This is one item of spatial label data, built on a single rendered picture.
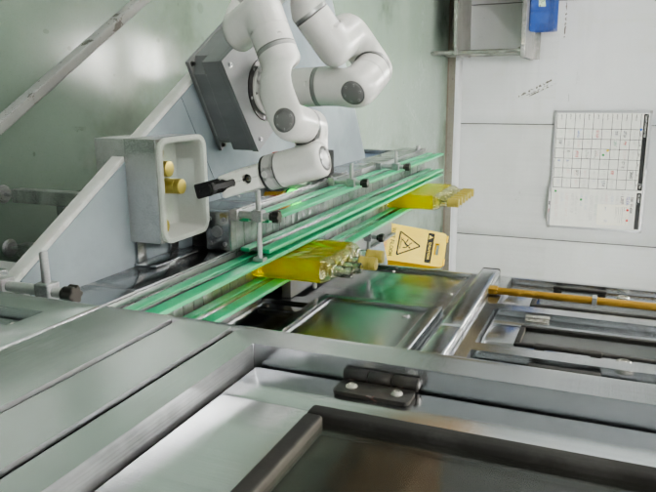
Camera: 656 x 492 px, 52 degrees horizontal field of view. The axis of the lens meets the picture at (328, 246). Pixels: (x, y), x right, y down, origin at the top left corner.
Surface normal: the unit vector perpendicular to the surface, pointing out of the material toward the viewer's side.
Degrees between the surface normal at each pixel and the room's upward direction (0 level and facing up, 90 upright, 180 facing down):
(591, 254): 90
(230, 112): 90
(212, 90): 90
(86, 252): 0
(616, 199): 90
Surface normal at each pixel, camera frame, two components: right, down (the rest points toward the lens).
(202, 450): -0.01, -0.97
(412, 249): -0.08, -0.30
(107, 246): 0.92, 0.08
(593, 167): -0.39, 0.21
